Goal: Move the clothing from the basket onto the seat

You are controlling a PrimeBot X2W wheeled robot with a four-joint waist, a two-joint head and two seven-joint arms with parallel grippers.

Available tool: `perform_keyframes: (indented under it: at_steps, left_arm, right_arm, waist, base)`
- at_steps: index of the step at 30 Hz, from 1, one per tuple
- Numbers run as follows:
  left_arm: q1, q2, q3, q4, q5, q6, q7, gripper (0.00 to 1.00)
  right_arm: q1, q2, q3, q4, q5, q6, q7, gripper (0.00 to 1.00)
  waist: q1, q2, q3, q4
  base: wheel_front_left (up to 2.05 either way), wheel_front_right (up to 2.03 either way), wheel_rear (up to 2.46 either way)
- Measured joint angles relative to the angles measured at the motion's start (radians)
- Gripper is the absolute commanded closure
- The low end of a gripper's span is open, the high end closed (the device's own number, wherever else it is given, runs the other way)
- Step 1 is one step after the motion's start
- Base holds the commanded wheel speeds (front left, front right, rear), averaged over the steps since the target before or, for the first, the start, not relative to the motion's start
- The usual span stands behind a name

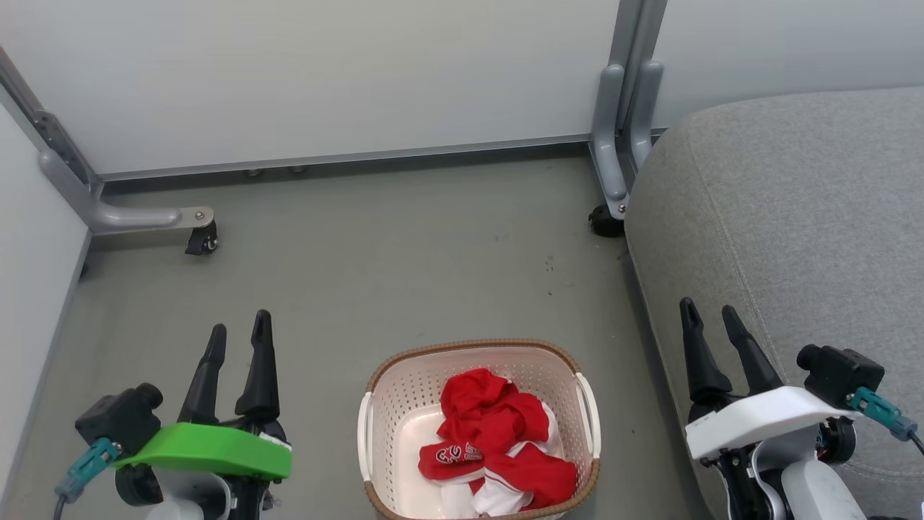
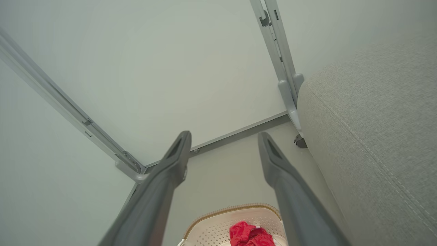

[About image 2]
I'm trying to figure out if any red towel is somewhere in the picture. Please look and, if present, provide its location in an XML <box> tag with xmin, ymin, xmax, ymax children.
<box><xmin>229</xmin><ymin>221</ymin><xmax>276</xmax><ymax>246</ymax></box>

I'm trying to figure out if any grey floor rail with screws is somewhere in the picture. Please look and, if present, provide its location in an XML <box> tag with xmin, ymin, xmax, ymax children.
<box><xmin>145</xmin><ymin>111</ymin><xmax>291</xmax><ymax>168</ymax></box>

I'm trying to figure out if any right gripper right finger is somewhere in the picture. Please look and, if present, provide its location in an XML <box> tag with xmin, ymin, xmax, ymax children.
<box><xmin>258</xmin><ymin>132</ymin><xmax>351</xmax><ymax>246</ymax></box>

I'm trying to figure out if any light grey fabric sofa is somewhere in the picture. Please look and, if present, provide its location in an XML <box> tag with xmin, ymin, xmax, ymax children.
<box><xmin>297</xmin><ymin>34</ymin><xmax>437</xmax><ymax>246</ymax></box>

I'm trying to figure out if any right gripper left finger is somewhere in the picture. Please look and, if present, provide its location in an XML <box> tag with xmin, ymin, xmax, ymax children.
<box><xmin>98</xmin><ymin>131</ymin><xmax>192</xmax><ymax>246</ymax></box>

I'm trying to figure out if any white perforated laundry basket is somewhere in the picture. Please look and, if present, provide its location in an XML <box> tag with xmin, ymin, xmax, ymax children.
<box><xmin>177</xmin><ymin>203</ymin><xmax>289</xmax><ymax>246</ymax></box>

